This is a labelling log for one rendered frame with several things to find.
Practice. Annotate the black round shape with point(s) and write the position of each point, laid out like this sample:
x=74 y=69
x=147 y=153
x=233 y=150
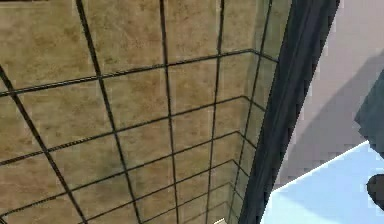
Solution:
x=377 y=190

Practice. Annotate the black shower frame post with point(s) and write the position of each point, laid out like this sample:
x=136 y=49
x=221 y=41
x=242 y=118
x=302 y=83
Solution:
x=293 y=100

